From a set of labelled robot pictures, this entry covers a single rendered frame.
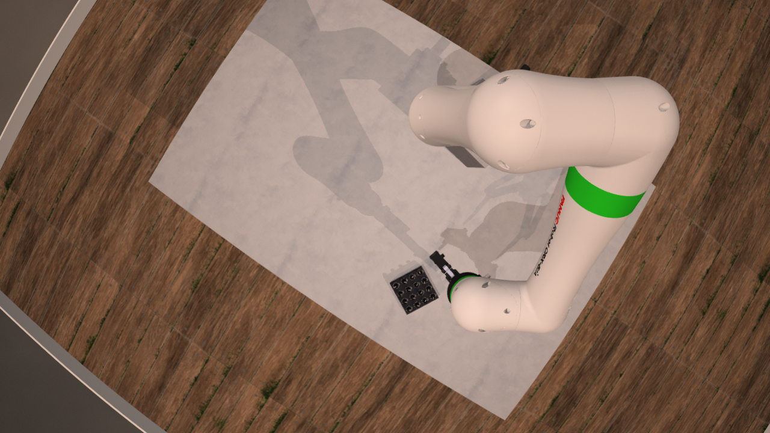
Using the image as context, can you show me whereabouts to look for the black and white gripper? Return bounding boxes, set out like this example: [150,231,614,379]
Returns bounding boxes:
[430,251,460,282]

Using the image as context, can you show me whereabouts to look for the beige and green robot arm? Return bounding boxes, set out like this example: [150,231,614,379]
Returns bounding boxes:
[408,64,680,334]

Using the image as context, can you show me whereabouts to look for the black square panel with knobs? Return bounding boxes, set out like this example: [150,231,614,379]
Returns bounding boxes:
[390,266,438,315]

